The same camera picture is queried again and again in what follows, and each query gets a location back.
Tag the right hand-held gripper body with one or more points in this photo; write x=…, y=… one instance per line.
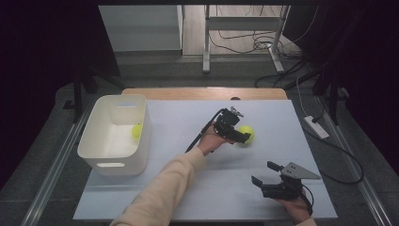
x=293, y=173

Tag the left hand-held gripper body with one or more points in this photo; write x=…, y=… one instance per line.
x=227, y=124

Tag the yellow tennis ball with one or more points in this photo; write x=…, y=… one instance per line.
x=137, y=131
x=248, y=130

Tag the white plastic basket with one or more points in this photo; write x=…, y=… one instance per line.
x=109, y=144

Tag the person's left hand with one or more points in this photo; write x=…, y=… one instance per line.
x=210, y=141

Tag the person's right hand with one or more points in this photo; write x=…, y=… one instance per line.
x=296, y=208

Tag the white board sheet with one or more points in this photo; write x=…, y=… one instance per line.
x=226, y=194

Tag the wooden table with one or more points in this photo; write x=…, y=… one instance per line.
x=188, y=93

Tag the white power strip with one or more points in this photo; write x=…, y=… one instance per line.
x=316, y=127

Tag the black stand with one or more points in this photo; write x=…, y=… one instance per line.
x=77, y=100
x=333, y=100

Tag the white cabinet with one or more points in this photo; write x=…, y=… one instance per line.
x=141, y=28

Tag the aluminium rail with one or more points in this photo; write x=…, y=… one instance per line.
x=53, y=172
x=367, y=188

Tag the white metal desk frame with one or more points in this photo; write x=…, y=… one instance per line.
x=241, y=23

